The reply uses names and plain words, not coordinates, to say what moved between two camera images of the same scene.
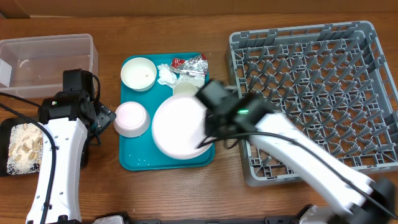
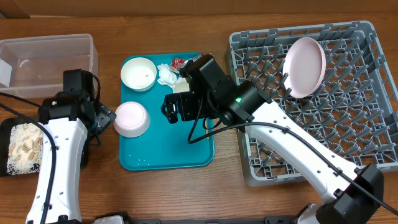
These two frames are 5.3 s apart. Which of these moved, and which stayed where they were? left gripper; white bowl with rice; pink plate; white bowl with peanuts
Moved: pink plate
Stayed: white bowl with rice; white bowl with peanuts; left gripper
